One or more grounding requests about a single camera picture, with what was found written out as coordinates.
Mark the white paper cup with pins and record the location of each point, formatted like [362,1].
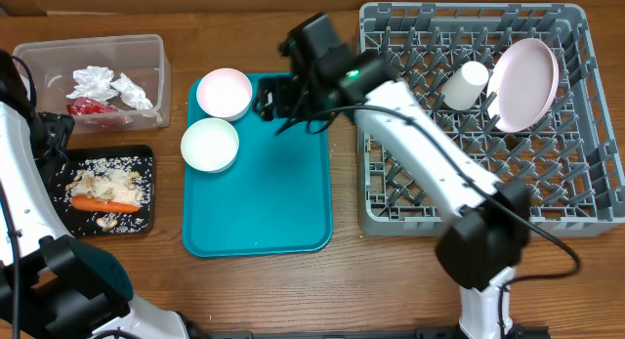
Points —
[463,88]

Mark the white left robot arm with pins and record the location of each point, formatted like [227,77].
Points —
[52,284]

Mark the red snack wrapper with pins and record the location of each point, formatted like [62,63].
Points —
[85,106]

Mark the white tissue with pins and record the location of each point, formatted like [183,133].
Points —
[131,94]
[93,82]

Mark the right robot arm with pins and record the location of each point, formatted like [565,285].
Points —
[488,220]

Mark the white bowl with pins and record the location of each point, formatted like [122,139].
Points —
[210,145]

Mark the pink bowl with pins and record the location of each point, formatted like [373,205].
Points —
[225,93]

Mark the clear plastic bin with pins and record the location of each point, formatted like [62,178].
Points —
[141,58]

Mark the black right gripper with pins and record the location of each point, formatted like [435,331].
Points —
[271,100]

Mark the orange carrot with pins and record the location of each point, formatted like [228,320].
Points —
[90,204]

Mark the white plate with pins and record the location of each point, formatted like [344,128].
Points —
[524,83]

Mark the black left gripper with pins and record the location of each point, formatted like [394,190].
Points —
[60,126]

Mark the grey dishwasher rack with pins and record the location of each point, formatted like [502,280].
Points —
[570,157]

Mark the black tray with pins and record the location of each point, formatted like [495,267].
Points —
[146,182]

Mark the peanut shells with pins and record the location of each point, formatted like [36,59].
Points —
[113,185]

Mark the pile of white rice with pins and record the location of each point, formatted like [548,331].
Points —
[117,190]

